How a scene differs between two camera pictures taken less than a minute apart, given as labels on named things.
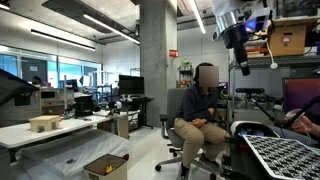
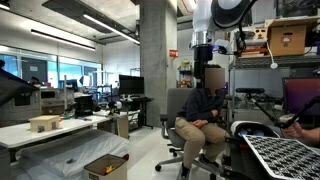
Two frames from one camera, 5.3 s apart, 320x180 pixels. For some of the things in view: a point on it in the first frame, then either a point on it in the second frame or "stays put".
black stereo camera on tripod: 250,90 stays put
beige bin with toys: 106,167 stays put
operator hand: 306,125 -> 297,131
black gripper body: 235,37 -> 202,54
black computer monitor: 131,84 stays put
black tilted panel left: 12,86 stays put
